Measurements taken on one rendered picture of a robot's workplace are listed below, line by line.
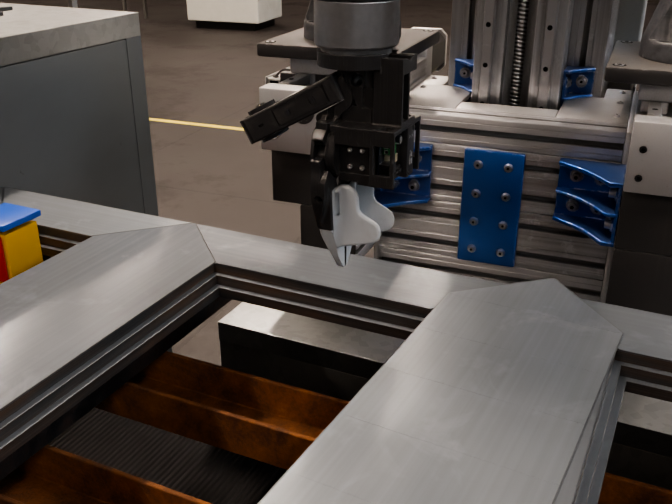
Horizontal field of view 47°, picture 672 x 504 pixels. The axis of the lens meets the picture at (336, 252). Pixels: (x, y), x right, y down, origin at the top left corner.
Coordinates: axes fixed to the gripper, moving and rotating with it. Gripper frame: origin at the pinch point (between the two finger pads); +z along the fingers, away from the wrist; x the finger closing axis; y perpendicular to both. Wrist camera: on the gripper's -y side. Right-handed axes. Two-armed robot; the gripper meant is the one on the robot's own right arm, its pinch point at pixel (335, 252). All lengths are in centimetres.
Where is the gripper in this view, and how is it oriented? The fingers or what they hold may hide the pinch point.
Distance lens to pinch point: 77.9
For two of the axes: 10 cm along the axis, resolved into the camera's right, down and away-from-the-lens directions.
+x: 4.2, -3.6, 8.3
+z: 0.0, 9.2, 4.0
